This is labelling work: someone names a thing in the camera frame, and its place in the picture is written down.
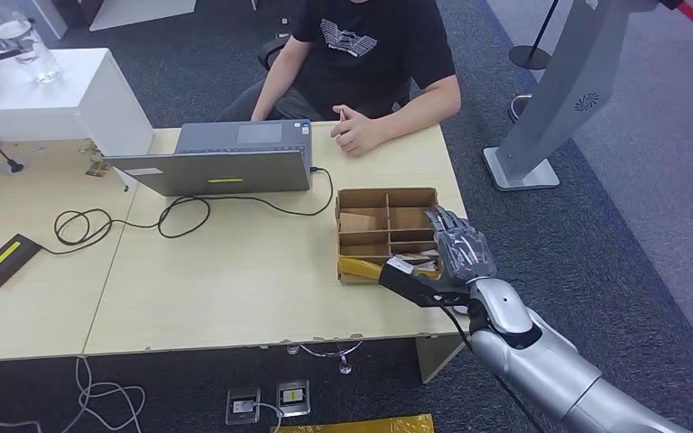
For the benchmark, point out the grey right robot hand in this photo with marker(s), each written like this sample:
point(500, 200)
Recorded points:
point(466, 254)

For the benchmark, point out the dark round base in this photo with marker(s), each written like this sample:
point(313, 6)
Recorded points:
point(520, 107)

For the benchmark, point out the black stanchion post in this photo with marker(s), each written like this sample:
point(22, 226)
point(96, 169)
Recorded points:
point(530, 57)

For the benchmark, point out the clear glass cup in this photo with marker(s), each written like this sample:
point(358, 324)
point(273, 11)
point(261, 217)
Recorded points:
point(29, 54)

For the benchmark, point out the floor socket with white plug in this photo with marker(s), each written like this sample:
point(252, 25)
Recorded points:
point(243, 406)

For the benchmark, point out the person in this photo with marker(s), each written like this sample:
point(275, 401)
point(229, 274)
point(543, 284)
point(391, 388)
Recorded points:
point(370, 60)

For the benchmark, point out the grey laptop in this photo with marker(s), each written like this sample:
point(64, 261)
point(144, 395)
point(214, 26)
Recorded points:
point(215, 170)

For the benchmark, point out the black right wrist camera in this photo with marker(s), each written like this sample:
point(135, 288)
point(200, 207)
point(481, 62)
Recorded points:
point(406, 284)

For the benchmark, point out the person's left forearm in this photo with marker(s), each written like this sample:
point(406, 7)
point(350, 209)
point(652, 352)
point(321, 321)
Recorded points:
point(418, 113)

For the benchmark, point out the black power adapter yellow label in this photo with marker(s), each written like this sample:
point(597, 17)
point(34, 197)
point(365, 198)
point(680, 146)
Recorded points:
point(6, 259)

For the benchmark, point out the black office chair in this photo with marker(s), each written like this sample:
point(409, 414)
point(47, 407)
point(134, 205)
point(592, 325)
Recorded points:
point(272, 51)

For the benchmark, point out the silver kiosk stand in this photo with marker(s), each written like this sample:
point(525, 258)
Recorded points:
point(573, 78)

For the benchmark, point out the cardboard divider box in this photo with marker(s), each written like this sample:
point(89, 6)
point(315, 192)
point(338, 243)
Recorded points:
point(406, 216)

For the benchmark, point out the floor socket with yellow label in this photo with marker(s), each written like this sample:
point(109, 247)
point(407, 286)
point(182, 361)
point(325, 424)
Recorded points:
point(292, 397)

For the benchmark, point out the white cabinet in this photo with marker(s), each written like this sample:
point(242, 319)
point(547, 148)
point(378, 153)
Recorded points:
point(53, 101)

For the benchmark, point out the beige desk leg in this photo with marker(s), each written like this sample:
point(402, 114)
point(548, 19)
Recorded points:
point(436, 358)

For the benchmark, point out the white furniture panel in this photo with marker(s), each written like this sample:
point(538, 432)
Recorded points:
point(143, 12)

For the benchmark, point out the person's left hand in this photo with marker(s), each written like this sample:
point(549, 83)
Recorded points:
point(361, 134)

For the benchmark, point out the yellow plastic bag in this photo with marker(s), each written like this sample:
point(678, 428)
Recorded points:
point(352, 425)

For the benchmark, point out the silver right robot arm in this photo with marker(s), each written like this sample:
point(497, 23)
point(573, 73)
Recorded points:
point(538, 358)

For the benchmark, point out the white room key card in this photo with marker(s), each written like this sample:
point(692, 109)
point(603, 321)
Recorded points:
point(423, 267)

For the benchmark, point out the person's right forearm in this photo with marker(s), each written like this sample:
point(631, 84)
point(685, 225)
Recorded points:
point(273, 78)

